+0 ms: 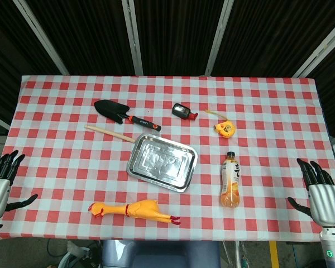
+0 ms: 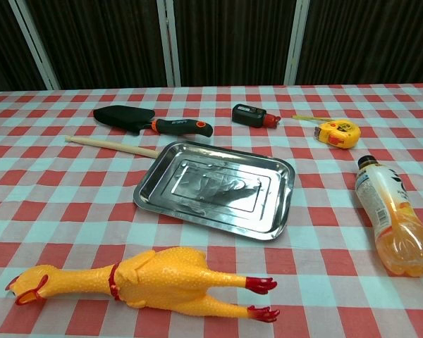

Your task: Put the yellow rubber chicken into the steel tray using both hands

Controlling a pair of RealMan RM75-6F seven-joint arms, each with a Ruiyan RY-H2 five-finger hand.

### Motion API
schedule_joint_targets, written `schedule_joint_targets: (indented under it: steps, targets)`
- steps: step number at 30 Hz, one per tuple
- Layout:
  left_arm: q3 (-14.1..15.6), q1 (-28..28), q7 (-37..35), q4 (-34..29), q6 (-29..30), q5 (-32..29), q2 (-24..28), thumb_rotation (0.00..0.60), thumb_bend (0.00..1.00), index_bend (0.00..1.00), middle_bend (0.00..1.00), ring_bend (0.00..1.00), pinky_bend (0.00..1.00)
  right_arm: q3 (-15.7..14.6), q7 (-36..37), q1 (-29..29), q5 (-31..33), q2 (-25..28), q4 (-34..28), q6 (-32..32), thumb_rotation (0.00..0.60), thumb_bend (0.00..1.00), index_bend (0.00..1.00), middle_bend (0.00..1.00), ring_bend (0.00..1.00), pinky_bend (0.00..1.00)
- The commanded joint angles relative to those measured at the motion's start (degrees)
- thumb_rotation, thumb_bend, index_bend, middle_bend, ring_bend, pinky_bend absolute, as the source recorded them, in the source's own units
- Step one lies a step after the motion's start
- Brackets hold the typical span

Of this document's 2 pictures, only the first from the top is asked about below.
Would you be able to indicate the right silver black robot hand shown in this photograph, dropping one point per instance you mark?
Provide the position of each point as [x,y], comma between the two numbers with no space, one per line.
[325,203]

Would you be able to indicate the yellow rubber chicken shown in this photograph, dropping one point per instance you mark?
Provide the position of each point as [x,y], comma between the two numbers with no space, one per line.
[139,210]

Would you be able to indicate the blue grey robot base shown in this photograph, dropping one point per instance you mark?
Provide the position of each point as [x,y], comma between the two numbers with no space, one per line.
[162,254]

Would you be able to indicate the silver metal tray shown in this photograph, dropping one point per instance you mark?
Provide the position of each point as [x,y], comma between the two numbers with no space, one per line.
[162,163]

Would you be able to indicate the red white checkered tablecloth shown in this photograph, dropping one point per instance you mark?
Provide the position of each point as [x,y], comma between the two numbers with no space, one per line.
[72,167]

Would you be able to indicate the orange juice plastic bottle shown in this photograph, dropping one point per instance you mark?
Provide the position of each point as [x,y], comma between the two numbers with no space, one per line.
[230,181]

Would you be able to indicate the yellow tape measure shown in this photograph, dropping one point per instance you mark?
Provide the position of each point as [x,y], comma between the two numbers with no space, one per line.
[226,129]

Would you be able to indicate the wooden stick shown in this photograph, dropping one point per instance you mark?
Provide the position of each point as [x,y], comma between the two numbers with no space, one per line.
[109,132]

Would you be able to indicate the black garden trowel orange grip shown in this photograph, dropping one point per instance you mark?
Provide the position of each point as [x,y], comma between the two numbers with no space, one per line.
[111,110]

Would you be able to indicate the small black bottle red cap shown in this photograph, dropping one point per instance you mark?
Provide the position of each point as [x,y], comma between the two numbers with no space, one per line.
[181,109]

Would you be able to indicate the white metal frame post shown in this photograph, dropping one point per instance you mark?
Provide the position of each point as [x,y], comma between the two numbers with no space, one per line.
[42,39]
[321,51]
[219,39]
[132,39]

